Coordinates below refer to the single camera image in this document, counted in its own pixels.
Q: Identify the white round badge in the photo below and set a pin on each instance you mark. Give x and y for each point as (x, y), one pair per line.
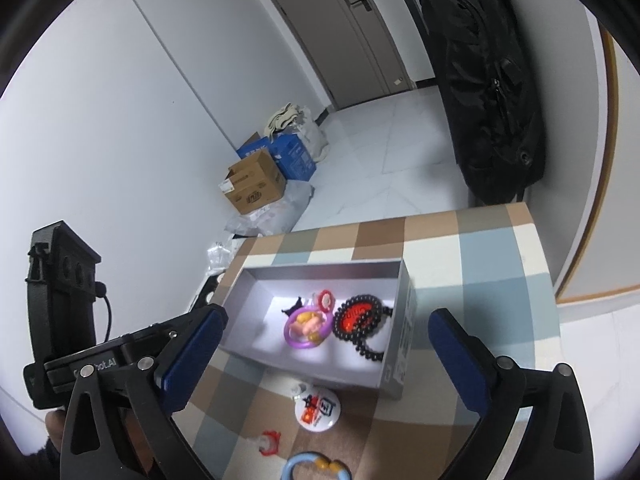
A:
(317, 412)

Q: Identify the beige cloth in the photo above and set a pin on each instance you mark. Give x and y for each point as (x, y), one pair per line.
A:
(282, 117)

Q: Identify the red round badge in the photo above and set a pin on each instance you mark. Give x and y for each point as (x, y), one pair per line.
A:
(355, 317)

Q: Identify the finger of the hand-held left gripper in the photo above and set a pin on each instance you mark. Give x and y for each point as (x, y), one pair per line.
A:
(195, 355)
(457, 360)

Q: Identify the grey cardboard box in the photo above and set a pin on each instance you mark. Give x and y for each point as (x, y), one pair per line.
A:
(260, 330)

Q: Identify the brown cardboard box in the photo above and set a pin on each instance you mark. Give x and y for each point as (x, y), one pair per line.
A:
(255, 185)

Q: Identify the person's left hand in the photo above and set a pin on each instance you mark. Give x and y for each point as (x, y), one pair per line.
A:
(54, 430)

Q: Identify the white plastic bag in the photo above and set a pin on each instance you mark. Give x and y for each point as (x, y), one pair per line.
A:
(315, 135)

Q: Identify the checked tablecloth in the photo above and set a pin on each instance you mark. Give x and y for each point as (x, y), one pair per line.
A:
(475, 260)

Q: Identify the pink doll charm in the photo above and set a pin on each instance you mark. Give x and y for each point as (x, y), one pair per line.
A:
(307, 325)

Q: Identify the small black charm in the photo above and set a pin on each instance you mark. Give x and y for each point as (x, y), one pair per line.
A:
(294, 306)

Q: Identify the black backpack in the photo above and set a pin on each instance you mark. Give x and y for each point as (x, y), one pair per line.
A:
(480, 85)

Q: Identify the small clear red ornament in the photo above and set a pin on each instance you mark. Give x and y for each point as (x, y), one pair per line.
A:
(269, 444)

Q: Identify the grey door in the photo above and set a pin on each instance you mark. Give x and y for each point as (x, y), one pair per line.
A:
(340, 25)

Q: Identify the blue cardboard box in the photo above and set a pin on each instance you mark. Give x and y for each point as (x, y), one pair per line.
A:
(295, 155)

